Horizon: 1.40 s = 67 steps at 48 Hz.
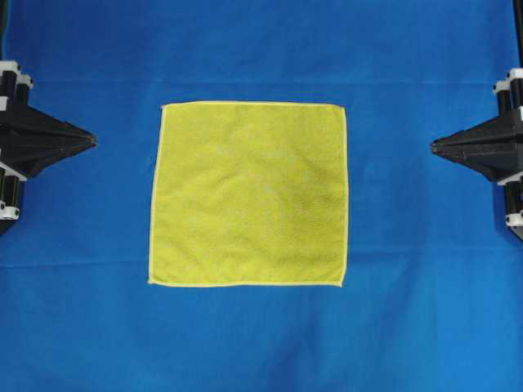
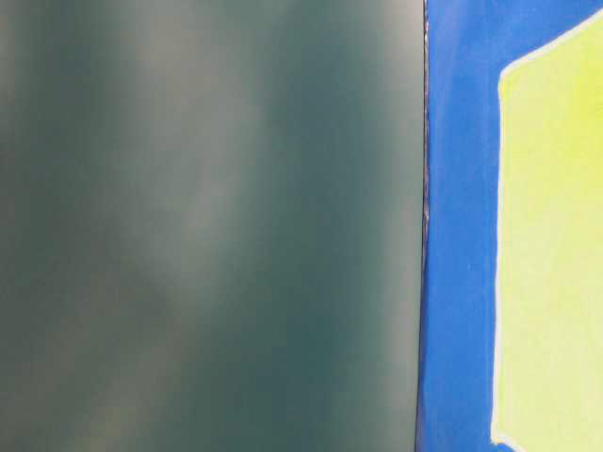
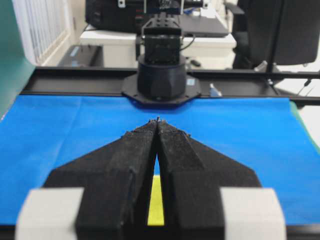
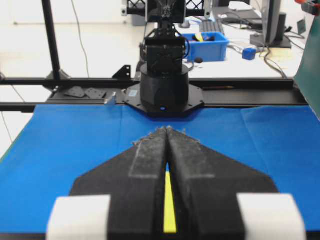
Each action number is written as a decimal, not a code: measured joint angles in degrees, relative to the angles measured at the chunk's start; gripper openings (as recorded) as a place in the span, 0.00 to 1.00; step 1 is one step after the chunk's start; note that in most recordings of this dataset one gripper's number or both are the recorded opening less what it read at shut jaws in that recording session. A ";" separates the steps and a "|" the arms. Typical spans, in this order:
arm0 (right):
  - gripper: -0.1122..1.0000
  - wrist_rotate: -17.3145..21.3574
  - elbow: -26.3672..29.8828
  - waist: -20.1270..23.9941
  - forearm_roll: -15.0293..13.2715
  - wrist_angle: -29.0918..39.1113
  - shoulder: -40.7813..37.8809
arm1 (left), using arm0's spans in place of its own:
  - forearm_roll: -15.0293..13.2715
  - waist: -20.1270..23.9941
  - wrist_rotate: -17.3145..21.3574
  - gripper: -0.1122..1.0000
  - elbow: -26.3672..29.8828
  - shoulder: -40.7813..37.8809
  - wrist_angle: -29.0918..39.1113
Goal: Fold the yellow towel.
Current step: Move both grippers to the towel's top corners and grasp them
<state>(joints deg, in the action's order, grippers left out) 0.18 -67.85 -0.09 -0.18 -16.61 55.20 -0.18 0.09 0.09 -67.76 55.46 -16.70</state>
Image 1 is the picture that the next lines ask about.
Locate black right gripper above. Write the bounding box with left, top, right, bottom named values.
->
left=431, top=67, right=522, bottom=240

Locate blue table cloth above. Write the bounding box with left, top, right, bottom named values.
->
left=1, top=1, right=522, bottom=391

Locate yellow-green microfiber towel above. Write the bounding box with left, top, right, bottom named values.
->
left=148, top=100, right=349, bottom=287

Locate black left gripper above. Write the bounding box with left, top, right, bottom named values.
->
left=1, top=60, right=97, bottom=234

